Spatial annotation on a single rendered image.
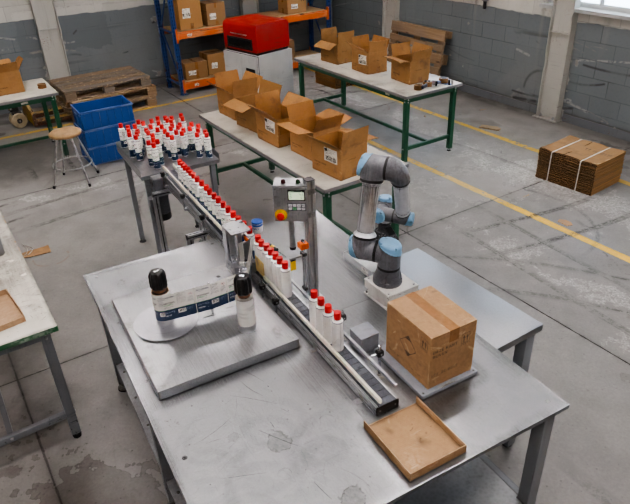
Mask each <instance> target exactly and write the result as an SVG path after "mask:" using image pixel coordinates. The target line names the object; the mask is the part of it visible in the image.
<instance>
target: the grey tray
mask: <svg viewBox="0 0 630 504"><path fill-rule="evenodd" d="M344 259H345V260H346V261H348V262H349V263H350V264H352V265H353V266H354V267H355V268H357V269H358V270H359V271H361V272H362V273H363V274H364V275H366V276H367V277H369V276H371V275H373V274H374V272H375V270H376V268H377V263H375V262H371V261H366V260H361V259H357V258H353V257H351V256H350V254H349V250H346V251H344Z"/></svg>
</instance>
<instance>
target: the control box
mask: <svg viewBox="0 0 630 504"><path fill-rule="evenodd" d="M281 179H285V182H286V184H285V185H281V184H280V183H281ZM296 179H299V180H300V182H301V184H300V185H295V181H296ZM272 190H273V204H274V217H275V221H280V220H278V219H277V214H278V213H283V214H284V216H285V218H284V220H282V221H298V222H308V204H307V187H306V185H305V184H303V181H302V178H275V180H274V183H273V185H272ZM287 190H305V201H288V195H287ZM287 203H306V211H288V205H287Z"/></svg>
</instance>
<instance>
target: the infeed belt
mask: <svg viewBox="0 0 630 504"><path fill-rule="evenodd" d="M288 300H289V301H290V302H291V303H292V304H293V305H294V306H295V308H296V309H297V310H298V311H299V312H300V313H301V314H302V315H303V316H304V317H305V318H306V319H307V320H308V321H309V322H310V314H309V308H308V307H307V306H306V305H305V304H304V303H303V302H302V301H301V300H300V299H299V298H298V297H297V296H296V295H295V294H294V293H293V292H292V297H291V298H289V299H288ZM282 302H283V303H284V304H285V305H286V307H287V308H288V309H289V310H290V311H291V312H292V313H293V314H294V315H295V316H296V317H297V319H298V320H299V321H300V322H301V323H302V324H303V325H304V326H305V327H306V328H307V329H308V331H309V332H310V333H311V334H312V335H313V336H314V337H315V338H316V339H317V340H318V341H319V342H320V344H321V345H322V346H323V347H324V348H325V349H326V350H327V351H328V352H329V353H330V354H331V356H332V357H333V358H334V359H335V360H336V361H337V362H338V363H339V364H340V365H341V366H342V367H343V369H344V370H345V371H346V372H347V373H348V374H349V375H350V376H351V377H352V378H353V379H354V381H355V382H356V383H357V384H358V385H359V386H360V387H361V388H362V389H363V390H364V391H365V392H366V394H367V395H368V396H369V397H370V398H371V399H372V400H373V401H374V402H375V403H376V404H377V406H378V407H381V406H384V405H386V404H388V403H390V402H392V401H395V400H396V398H395V397H394V396H393V395H392V394H391V393H390V392H389V391H388V390H387V389H386V388H385V387H384V386H383V385H382V384H381V383H380V382H379V381H378V380H377V379H376V377H375V376H374V375H373V374H372V373H371V372H370V371H369V370H368V369H367V368H366V367H365V366H364V365H363V364H362V363H361V362H360V361H359V360H358V359H357V358H356V357H355V356H354V355H353V354H352V353H351V352H350V351H349V350H348V349H347V348H346V347H345V346H344V350H343V351H342V352H338V353H339V354H340V355H341V357H342V358H343V359H344V360H345V361H346V362H347V363H348V364H349V365H350V366H351V367H352V368H353V369H354V370H355V371H356V373H357V374H358V375H359V376H360V377H361V378H362V379H363V380H364V381H365V382H366V383H367V384H368V385H369V386H370V387H371V388H372V390H373V391H374V392H375V393H376V394H377V395H378V396H379V397H380V398H381V399H382V403H381V404H379V403H378V402H377V401H376V400H375V399H374V398H373V397H372V396H371V394H370V393H369V392H368V391H367V390H366V389H365V388H364V387H363V386H362V385H361V384H360V383H359V381H358V380H357V379H356V378H355V377H354V376H353V375H352V374H351V373H350V372H349V371H348V370H347V369H346V367H345V366H344V365H343V364H342V363H341V362H340V361H339V360H338V359H337V358H336V357H335V356H334V354H333V353H332V352H331V351H330V350H329V349H328V348H327V347H326V346H325V345H324V344H323V343H322V342H321V340H320V339H319V338H318V337H317V336H316V335H315V334H314V333H313V332H312V331H311V330H310V329H309V327H308V326H307V325H306V324H305V323H304V322H303V321H302V320H301V319H300V318H299V317H298V316H297V315H296V313H295V312H294V311H293V310H292V309H291V308H290V307H289V306H288V305H287V304H286V303H285V302H284V300H282Z"/></svg>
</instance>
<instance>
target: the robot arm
mask: <svg viewBox="0 0 630 504"><path fill-rule="evenodd" d="M356 172H357V173H356V174H357V176H360V182H361V183H362V190H361V199H360V208H359V217H358V225H357V230H356V231H354V233H353V234H352V235H351V236H350V238H349V243H348V250H349V254H350V256H351V257H353V258H357V259H361V260H366V261H371V262H375V263H377V268H376V270H375V272H374V274H373V283H374V284H375V285H376V286H378V287H380V288H384V289H394V288H397V287H399V286H400V285H401V284H402V274H401V271H400V264H401V255H402V245H401V243H400V242H399V241H398V240H399V238H398V237H397V235H396V233H395V232H394V230H393V229H392V227H391V225H390V224H391V223H396V224H401V225H404V226H405V225H406V226H412V225H413V223H414V218H415V214H414V213H413V212H411V211H410V203H409V184H410V173H409V171H408V169H407V167H406V166H405V164H404V163H403V162H402V161H401V160H399V159H398V158H396V157H392V156H385V155H379V154H374V153H364V154H363V155H362V156H361V158H360V160H359V162H358V165H357V170H356ZM384 180H386V181H390V182H391V184H392V186H393V190H394V201H395V209H392V196H391V195H389V194H382V195H380V196H379V188H380V185H381V184H383V181H384ZM378 196H379V198H378ZM375 223H377V224H378V227H377V228H376V229H374V228H375ZM375 232H376V233H375Z"/></svg>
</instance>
